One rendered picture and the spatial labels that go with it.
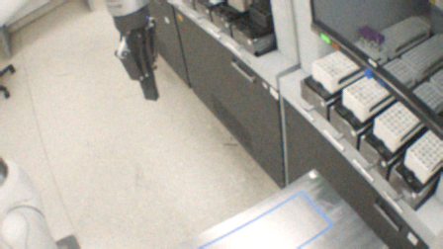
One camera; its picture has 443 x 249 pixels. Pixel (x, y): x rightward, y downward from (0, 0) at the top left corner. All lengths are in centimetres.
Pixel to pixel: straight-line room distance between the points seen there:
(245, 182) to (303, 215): 117
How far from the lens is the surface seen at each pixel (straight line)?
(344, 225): 110
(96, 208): 236
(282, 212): 113
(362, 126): 134
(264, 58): 169
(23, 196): 124
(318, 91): 142
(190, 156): 243
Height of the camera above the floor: 174
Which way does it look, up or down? 43 degrees down
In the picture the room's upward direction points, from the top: 11 degrees counter-clockwise
